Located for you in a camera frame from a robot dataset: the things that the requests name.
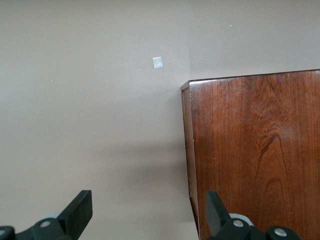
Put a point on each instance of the small grey tape square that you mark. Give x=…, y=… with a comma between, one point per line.
x=157, y=62

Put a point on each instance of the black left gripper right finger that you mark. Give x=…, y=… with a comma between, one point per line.
x=216, y=215

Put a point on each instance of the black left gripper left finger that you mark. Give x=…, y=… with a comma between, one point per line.
x=75, y=217

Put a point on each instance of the dark brown wooden cabinet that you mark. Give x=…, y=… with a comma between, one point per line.
x=250, y=137

